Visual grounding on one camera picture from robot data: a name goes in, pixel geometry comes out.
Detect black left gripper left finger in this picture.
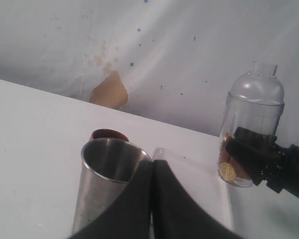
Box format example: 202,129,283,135
72,161,153,239

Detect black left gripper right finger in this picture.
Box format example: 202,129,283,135
151,160,240,239

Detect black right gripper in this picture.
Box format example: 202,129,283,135
225,126,299,199

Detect clear plastic shaker cup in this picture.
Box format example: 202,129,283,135
218,95,284,188

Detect stainless steel cup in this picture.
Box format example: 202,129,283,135
72,138,152,236

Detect clear shaker lid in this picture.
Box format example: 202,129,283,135
229,61,284,106

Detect brown wooden cup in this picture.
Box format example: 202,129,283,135
89,128,129,142

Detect white rectangular tray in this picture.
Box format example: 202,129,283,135
152,148,234,231

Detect white plastic backdrop sheet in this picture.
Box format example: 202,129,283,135
0,0,299,146

